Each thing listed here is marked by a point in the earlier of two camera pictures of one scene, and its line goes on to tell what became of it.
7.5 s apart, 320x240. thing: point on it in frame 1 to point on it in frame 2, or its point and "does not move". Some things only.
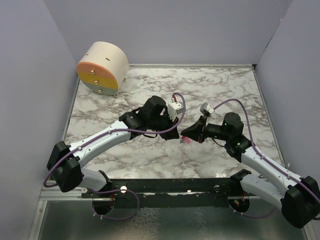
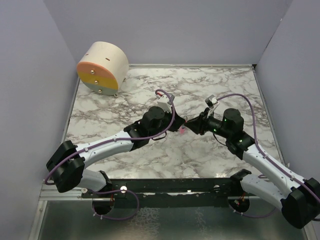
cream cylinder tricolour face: [102, 67] does not move
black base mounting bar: [169, 192] does not move
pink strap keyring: [187, 140] to [182, 129]
